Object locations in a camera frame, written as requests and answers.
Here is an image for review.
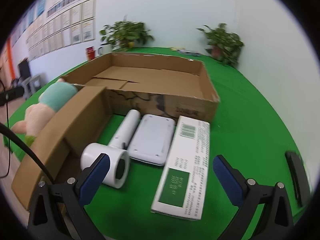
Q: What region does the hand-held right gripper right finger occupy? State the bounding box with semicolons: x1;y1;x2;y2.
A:
212;154;294;240

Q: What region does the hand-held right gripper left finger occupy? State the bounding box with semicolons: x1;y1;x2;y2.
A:
27;152;110;240

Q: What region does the white hair dryer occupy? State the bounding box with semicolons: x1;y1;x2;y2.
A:
80;109;142;189

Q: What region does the white rectangular device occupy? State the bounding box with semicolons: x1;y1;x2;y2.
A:
127;114;177;167

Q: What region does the brown cardboard box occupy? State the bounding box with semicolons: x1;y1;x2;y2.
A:
11;52;220;210

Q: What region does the white and green carton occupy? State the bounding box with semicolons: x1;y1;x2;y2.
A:
150;115;211;222

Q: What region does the green tablecloth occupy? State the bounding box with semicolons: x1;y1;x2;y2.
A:
5;46;315;240

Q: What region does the black flat rectangular device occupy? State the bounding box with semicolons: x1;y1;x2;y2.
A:
285;151;312;208

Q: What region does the pink plush toy green shirt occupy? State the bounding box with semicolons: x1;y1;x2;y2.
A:
11;78;78;146

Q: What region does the grey stool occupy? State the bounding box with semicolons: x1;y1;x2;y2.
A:
22;74;42;95

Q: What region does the black bar device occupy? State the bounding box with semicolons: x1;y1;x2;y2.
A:
0;86;25;105

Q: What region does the small red box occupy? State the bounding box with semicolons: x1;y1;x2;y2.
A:
85;46;96;61

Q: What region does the black monitor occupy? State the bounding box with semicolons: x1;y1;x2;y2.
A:
17;58;31;79

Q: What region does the tall potted plant red pot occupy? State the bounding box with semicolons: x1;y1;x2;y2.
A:
196;23;245;68

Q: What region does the bushy potted plant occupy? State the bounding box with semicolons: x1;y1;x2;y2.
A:
99;21;154;52

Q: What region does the thick black cable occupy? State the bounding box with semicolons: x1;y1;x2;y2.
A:
0;122;57;184

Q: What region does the thin black cable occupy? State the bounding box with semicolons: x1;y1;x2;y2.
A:
0;80;12;178

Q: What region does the wall of framed certificates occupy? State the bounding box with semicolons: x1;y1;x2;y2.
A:
25;0;97;60

